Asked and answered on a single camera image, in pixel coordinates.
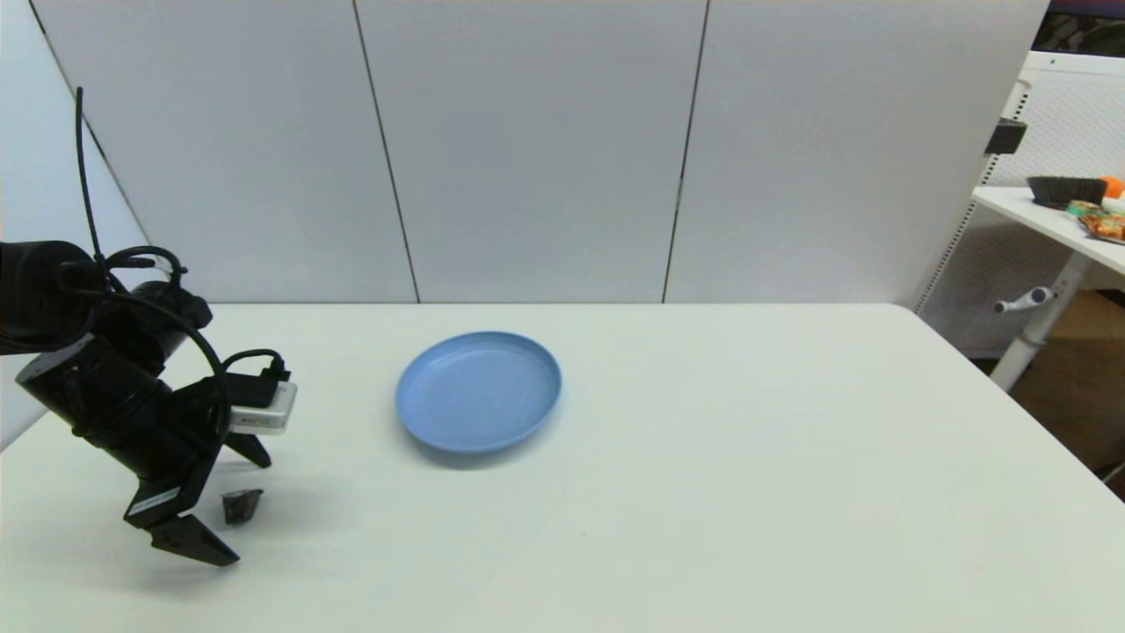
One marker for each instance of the green round tin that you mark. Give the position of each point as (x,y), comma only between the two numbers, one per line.
(1081,209)

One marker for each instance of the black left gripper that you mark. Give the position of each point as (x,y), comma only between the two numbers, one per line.
(176,475)

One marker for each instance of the black clamp box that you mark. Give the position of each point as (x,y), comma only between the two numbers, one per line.
(1003,139)

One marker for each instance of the white pegboard panel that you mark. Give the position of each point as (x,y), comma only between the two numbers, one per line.
(1068,114)

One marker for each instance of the orange snack packet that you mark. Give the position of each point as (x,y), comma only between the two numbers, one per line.
(1106,229)

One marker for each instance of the white side table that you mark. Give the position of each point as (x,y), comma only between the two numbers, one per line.
(1028,207)

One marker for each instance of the dark coffee capsule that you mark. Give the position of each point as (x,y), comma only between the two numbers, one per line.
(240,507)

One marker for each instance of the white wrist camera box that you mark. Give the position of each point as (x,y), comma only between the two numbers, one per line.
(264,413)

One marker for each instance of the blue round plate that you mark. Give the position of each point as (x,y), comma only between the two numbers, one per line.
(479,391)

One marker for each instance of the orange fruit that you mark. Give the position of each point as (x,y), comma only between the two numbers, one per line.
(1112,187)

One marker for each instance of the black ribbed basket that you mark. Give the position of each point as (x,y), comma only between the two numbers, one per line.
(1063,191)

